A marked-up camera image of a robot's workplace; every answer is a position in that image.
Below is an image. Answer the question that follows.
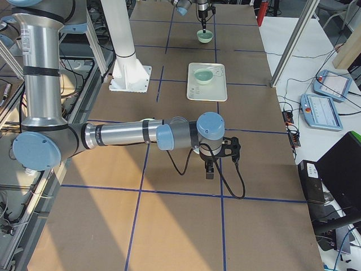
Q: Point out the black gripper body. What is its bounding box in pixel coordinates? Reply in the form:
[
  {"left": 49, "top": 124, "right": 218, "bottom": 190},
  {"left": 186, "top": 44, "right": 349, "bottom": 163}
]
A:
[
  {"left": 197, "top": 3, "right": 208, "bottom": 22},
  {"left": 200, "top": 152, "right": 218, "bottom": 169}
]

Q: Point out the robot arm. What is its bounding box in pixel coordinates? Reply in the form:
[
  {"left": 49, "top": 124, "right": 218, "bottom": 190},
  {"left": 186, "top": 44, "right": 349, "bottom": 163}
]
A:
[
  {"left": 11, "top": 1, "right": 226, "bottom": 179},
  {"left": 169, "top": 0, "right": 215, "bottom": 33}
]

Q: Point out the green bowl on tray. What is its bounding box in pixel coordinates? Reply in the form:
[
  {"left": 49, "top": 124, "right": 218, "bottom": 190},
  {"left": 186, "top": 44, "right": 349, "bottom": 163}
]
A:
[{"left": 193, "top": 68, "right": 213, "bottom": 85}]

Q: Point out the red fire extinguisher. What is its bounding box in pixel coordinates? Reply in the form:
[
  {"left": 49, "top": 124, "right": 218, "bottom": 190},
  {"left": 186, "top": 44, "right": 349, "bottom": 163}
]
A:
[{"left": 257, "top": 0, "right": 268, "bottom": 27}]

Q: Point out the pale green bear tray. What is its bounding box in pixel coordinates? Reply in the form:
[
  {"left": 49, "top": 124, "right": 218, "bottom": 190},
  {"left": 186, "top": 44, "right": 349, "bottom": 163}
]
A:
[{"left": 186, "top": 63, "right": 228, "bottom": 102}]

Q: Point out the black box device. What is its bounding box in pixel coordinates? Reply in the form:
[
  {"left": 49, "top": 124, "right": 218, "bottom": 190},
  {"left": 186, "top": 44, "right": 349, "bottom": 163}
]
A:
[{"left": 298, "top": 160, "right": 325, "bottom": 204}]

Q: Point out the near blue teach pendant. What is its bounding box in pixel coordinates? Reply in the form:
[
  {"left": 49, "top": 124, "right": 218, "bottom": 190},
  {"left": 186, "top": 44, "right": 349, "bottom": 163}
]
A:
[{"left": 300, "top": 94, "right": 343, "bottom": 131}]

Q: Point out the blue teach pendant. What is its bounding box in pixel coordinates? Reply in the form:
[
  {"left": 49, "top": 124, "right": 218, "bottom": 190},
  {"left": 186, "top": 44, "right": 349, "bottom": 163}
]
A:
[
  {"left": 313, "top": 69, "right": 351, "bottom": 102},
  {"left": 300, "top": 94, "right": 343, "bottom": 131}
]

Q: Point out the black computer monitor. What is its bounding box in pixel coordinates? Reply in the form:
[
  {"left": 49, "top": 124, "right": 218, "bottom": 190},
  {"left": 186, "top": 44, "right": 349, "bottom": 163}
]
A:
[{"left": 312, "top": 130, "right": 361, "bottom": 237}]

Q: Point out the far blue teach pendant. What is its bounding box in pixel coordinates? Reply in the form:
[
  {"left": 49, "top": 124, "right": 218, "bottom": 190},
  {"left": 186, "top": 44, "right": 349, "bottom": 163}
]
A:
[{"left": 313, "top": 69, "right": 351, "bottom": 102}]

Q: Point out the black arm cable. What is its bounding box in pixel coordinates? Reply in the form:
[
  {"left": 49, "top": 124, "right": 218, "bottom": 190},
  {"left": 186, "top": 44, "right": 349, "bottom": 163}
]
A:
[{"left": 166, "top": 142, "right": 246, "bottom": 200}]

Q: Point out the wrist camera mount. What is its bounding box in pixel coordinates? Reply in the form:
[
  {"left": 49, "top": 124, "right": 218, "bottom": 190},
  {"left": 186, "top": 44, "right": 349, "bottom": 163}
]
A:
[{"left": 217, "top": 137, "right": 241, "bottom": 164}]

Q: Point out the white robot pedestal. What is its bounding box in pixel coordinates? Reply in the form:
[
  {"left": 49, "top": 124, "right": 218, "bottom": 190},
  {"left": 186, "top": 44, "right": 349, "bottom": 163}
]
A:
[{"left": 101, "top": 0, "right": 152, "bottom": 93}]

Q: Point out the aluminium frame post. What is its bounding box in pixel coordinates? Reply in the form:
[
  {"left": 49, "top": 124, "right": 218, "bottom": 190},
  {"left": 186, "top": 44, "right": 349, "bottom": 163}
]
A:
[{"left": 270, "top": 0, "right": 320, "bottom": 88}]

